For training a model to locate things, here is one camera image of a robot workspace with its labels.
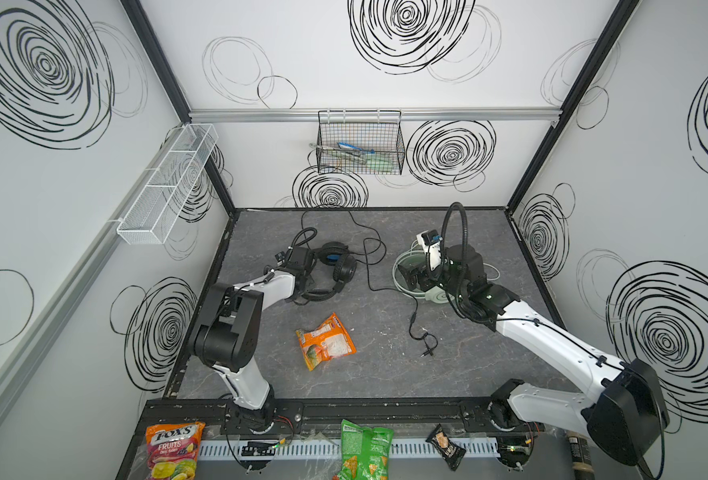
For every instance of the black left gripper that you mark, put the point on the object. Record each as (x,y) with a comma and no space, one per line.
(305,279)

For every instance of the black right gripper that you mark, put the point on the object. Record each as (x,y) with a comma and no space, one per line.
(417,276)

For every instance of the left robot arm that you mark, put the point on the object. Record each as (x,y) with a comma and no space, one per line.
(226,333)

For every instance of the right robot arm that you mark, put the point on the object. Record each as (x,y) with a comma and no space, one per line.
(619,404)

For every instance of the mint green headphones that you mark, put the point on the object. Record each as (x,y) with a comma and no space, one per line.
(464,273)

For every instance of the orange snack packet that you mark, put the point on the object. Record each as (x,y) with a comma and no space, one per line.
(330,340)

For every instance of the blue item in basket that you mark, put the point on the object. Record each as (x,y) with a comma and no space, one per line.
(355,150)

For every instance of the small dark snack packet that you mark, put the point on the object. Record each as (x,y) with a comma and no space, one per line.
(451,452)

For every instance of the green chips bag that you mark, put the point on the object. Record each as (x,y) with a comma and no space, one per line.
(365,452)

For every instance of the Fox's fruits candy bag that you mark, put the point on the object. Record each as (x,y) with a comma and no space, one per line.
(173,450)

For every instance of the dark bottle at edge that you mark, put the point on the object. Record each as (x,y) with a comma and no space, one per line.
(582,466)

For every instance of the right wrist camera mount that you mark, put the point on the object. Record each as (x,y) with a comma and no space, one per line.
(430,242)

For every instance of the black wire basket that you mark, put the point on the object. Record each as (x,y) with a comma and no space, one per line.
(378,129)

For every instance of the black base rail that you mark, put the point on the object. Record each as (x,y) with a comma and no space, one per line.
(469,414)

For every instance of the white slotted cable duct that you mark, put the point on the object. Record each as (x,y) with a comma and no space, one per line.
(401,448)

